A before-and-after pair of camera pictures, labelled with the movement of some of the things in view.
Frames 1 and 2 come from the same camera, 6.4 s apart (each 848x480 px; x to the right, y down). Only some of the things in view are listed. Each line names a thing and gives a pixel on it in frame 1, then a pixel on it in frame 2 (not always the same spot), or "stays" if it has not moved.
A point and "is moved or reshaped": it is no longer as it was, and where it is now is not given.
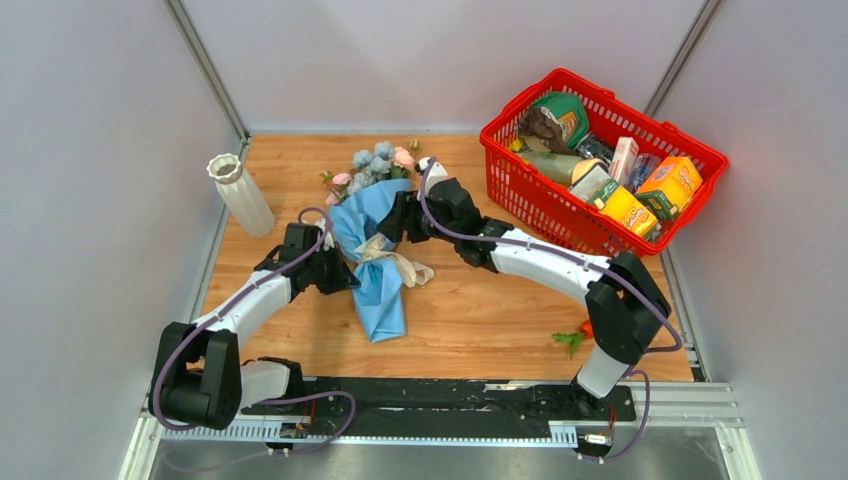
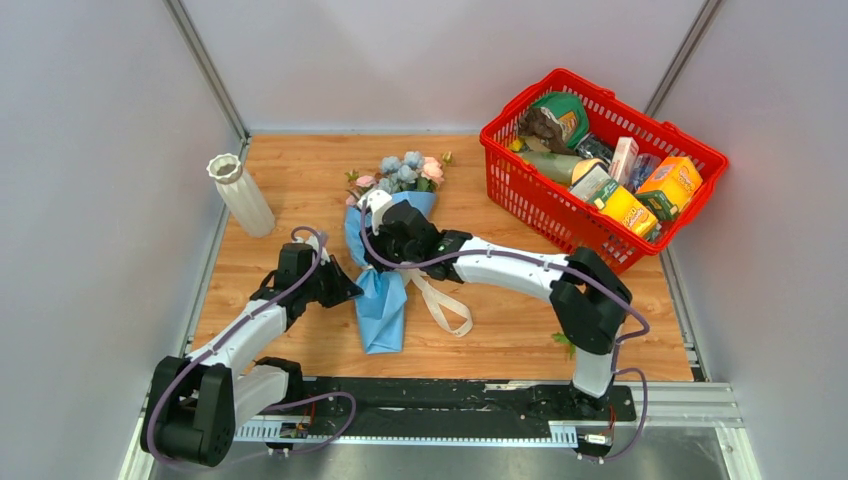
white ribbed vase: [238, 193] stays
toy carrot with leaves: [574, 339] stays
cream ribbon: [381, 247] is moved or reshaped
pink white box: [626, 151] stays
